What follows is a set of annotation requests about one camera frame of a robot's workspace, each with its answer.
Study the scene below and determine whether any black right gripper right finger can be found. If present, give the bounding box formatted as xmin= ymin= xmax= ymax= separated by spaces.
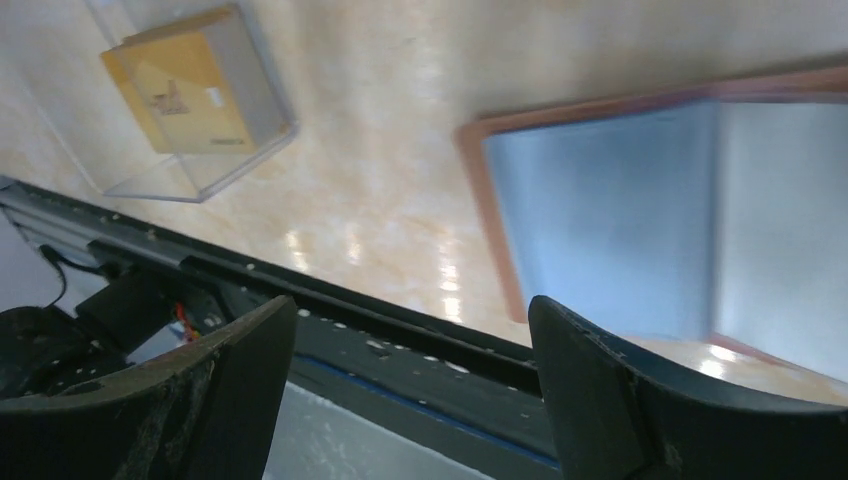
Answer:
xmin=528 ymin=296 xmax=847 ymax=479

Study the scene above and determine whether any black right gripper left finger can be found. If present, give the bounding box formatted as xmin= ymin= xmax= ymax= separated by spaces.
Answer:
xmin=1 ymin=296 xmax=298 ymax=479

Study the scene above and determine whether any yellow credit card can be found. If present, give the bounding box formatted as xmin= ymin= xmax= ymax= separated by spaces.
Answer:
xmin=100 ymin=4 xmax=290 ymax=155

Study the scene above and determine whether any clear plastic card box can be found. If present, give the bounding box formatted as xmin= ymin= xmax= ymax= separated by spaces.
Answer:
xmin=87 ymin=1 xmax=300 ymax=203

